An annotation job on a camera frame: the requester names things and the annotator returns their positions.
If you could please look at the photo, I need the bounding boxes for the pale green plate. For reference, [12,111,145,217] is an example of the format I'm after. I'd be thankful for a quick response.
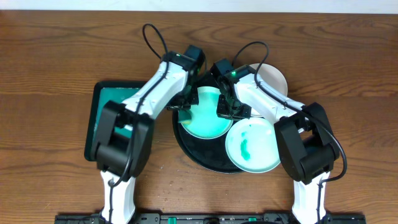
[178,86,233,139]
[225,118,280,173]

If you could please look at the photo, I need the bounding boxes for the dark green scrub sponge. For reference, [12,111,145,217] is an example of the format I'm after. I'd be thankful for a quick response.
[178,110,192,124]

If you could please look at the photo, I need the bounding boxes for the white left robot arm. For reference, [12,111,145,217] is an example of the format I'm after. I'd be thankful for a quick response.
[85,47,205,223]

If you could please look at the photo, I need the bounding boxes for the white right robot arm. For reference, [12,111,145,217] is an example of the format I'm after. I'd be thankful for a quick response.
[211,65,346,223]

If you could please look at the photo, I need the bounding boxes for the black round tray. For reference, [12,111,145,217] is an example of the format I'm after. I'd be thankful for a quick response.
[172,72,280,174]

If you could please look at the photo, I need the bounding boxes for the white plate green stain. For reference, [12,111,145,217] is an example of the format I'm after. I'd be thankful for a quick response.
[248,63,289,118]

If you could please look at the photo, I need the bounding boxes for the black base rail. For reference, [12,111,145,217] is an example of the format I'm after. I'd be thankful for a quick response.
[54,211,366,224]

